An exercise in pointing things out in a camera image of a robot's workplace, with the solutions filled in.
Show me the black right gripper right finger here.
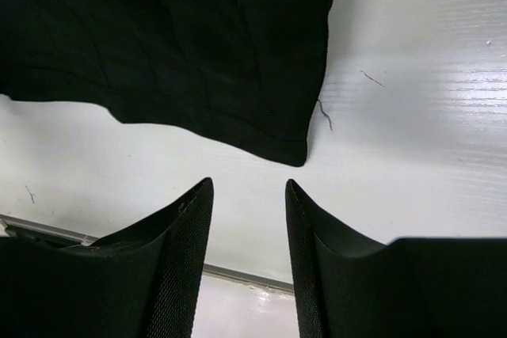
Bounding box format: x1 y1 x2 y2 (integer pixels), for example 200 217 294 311
285 180 506 337

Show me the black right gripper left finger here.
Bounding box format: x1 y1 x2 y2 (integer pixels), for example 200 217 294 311
1 178 214 337

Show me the black pleated skirt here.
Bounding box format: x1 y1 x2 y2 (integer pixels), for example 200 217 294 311
1 0 333 167

